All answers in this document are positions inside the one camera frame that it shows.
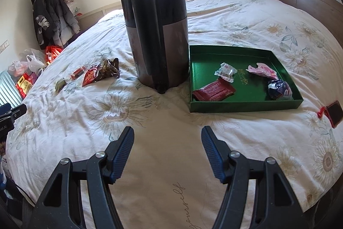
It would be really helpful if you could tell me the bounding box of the clear hanging plastic bag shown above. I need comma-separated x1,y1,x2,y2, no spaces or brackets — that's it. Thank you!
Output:
63,0,82,17

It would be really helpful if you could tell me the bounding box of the clear cracker packet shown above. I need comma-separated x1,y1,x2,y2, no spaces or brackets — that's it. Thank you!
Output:
214,63,237,83

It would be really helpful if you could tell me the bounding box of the red white snack pouch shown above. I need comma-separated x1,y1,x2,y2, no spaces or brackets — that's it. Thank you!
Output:
81,64,104,88

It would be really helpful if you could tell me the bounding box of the brown snack packet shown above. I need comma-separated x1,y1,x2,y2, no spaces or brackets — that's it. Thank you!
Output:
95,58,120,82

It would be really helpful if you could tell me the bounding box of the bed with floral duvet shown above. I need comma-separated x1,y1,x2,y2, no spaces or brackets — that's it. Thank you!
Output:
5,0,343,229

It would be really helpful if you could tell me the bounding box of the black brown electric kettle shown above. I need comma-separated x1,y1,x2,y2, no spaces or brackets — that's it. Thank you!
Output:
119,0,190,95

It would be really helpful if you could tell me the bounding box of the green tray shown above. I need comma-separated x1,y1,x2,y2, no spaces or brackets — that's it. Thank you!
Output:
189,44,304,113

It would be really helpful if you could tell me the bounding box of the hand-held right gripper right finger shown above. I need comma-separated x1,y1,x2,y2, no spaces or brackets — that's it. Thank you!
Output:
201,126,308,229

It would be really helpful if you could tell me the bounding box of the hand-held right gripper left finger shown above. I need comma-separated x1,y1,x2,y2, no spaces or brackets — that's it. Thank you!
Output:
31,126,135,229

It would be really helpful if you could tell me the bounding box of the yellow red food bag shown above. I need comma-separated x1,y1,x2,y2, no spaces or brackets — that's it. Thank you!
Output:
15,73,34,99

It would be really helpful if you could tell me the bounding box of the red plastic bag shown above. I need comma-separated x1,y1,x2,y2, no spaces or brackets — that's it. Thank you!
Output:
44,45,65,64

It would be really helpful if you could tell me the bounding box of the pink snack packet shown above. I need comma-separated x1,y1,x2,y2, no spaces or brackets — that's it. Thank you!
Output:
247,62,279,81

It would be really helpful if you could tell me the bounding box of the clear bag with pink items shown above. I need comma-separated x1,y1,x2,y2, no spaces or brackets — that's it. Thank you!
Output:
8,61,29,76

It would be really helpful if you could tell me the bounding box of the blue white snack packet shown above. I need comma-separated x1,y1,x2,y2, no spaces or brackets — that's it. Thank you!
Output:
266,79,293,101

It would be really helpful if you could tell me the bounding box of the small red snack packet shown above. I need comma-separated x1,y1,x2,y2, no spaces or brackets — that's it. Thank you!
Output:
70,65,87,82

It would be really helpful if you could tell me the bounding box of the red-framed black device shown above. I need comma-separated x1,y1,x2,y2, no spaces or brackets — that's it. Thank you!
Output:
317,101,343,128

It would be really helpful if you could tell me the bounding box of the black grey puffer coat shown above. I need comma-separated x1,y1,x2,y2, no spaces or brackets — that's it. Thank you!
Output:
40,0,81,48

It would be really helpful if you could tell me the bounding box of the black camo print coat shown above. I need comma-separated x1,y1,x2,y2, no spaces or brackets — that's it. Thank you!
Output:
29,0,58,50

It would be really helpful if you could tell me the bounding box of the white plastic bag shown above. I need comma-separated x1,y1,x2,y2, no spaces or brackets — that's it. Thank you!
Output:
25,49,46,75

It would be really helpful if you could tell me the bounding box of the light blue ribbed suitcase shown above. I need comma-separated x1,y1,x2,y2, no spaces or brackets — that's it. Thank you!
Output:
0,71,22,106

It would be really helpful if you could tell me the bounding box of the dark red snack packet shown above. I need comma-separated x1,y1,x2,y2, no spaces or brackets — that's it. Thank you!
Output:
192,78,236,102

